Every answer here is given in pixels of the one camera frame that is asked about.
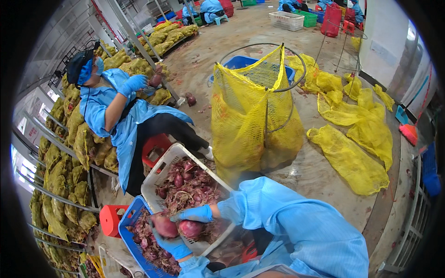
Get blue plastic container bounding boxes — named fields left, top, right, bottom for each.
left=421, top=142, right=442, bottom=197

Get red mesh sack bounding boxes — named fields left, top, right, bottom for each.
left=320, top=3, right=343, bottom=38

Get empty yellow mesh sack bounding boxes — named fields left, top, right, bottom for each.
left=317, top=88, right=394, bottom=171
left=343, top=73, right=363, bottom=102
left=286, top=54, right=343, bottom=95
left=373, top=84, right=395, bottom=112
left=307, top=125, right=390, bottom=196

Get filled yellow mesh sack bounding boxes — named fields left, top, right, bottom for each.
left=211, top=45, right=305, bottom=183

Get heap of unpeeled red onions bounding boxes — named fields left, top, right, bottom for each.
left=156, top=157, right=226, bottom=216

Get white metal railing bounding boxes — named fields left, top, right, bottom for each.
left=382, top=156, right=432, bottom=274

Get person's body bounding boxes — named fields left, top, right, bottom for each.
left=209, top=177, right=370, bottom=278

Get white plastic crate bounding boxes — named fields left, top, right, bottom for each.
left=141, top=142, right=238, bottom=256
left=98, top=245, right=137, bottom=278
left=268, top=11, right=305, bottom=32

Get pallet of onion sacks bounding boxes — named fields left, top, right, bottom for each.
left=135, top=20, right=201, bottom=58

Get shiny red onion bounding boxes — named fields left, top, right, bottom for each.
left=178, top=220, right=204, bottom=240

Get person's legs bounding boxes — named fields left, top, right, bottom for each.
left=251, top=227, right=275, bottom=256

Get yellow plastic crate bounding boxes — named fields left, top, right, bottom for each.
left=86, top=254, right=105, bottom=278

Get blue dustpan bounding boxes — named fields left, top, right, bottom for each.
left=395, top=105, right=409, bottom=125

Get orange broom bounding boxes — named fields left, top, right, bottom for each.
left=399, top=63, right=434, bottom=146

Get person's right hand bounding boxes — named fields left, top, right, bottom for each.
left=170, top=205, right=214, bottom=223

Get peeled red onion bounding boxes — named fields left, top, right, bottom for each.
left=151, top=213, right=179, bottom=239

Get blue plastic crate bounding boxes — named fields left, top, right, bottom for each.
left=118, top=196, right=182, bottom=278
left=208, top=55, right=296, bottom=86

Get heap of onion peels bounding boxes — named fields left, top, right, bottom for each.
left=128, top=208, right=181, bottom=275

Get metal ring sack stand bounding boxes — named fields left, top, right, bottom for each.
left=314, top=18, right=368, bottom=76
left=215, top=43, right=307, bottom=139

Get person's left hand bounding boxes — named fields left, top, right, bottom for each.
left=152, top=227, right=193, bottom=261

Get green plastic crate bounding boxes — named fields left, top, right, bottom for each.
left=295, top=9, right=318, bottom=28

